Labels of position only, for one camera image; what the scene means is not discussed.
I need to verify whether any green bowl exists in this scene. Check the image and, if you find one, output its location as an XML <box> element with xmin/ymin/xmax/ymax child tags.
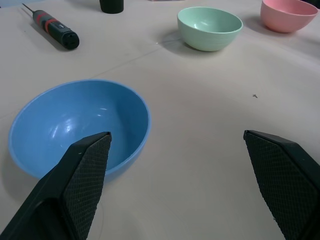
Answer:
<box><xmin>177</xmin><ymin>6</ymin><xmax>244</xmax><ymax>52</ymax></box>

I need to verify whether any black cylindrical container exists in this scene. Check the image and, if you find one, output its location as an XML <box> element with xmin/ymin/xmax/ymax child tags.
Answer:
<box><xmin>99</xmin><ymin>0</ymin><xmax>125</xmax><ymax>14</ymax></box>

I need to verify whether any blue bowl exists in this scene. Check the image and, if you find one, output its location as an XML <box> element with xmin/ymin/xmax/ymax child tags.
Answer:
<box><xmin>8</xmin><ymin>79</ymin><xmax>152</xmax><ymax>185</ymax></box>

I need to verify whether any black and red electric screwdriver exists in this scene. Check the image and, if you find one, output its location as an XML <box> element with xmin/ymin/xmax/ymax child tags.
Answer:
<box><xmin>21</xmin><ymin>3</ymin><xmax>80</xmax><ymax>51</ymax></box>

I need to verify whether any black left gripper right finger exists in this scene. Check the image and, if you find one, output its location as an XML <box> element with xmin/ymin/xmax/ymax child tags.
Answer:
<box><xmin>243</xmin><ymin>129</ymin><xmax>320</xmax><ymax>240</ymax></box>

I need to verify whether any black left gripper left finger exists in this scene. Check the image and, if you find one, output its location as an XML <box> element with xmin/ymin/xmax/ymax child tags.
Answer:
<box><xmin>0</xmin><ymin>131</ymin><xmax>112</xmax><ymax>240</ymax></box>

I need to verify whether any pink bowl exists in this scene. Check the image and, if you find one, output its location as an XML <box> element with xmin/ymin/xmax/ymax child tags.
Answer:
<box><xmin>260</xmin><ymin>0</ymin><xmax>319</xmax><ymax>34</ymax></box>

